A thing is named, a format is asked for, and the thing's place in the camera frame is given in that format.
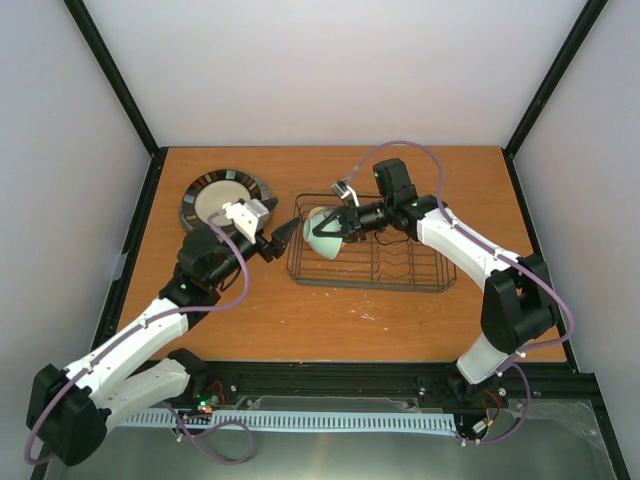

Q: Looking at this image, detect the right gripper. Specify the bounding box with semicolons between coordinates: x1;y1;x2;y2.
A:
313;197;393;243

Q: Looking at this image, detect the light green ceramic bowl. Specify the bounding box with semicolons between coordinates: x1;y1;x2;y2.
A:
303;214;343;260

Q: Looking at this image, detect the black wire dish rack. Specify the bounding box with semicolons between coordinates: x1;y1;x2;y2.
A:
285;192;457;293

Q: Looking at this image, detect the yellow ceramic mug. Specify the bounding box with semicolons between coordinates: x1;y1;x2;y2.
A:
307;206;332;219

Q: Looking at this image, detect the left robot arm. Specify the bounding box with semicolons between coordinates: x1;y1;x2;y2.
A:
24;198;300;466

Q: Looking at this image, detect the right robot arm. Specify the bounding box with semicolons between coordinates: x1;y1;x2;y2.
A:
303;158;557;385

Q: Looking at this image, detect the grey speckled plate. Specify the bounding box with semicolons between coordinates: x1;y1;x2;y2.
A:
180;173;275;236

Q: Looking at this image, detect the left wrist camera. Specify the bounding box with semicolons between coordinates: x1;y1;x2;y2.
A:
222;199;270;244

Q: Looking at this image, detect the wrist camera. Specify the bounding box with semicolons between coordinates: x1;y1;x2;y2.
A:
332;180;360;207
222;199;270;244

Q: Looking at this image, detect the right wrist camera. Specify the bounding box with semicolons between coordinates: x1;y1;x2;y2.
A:
332;180;360;207

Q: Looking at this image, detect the black aluminium frame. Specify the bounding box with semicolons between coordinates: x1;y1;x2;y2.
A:
29;0;632;480

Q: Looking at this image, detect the light blue cable duct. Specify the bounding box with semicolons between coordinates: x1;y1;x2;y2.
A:
119;405;457;435

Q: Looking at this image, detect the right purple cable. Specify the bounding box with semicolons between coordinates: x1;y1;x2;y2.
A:
342;140;576;446

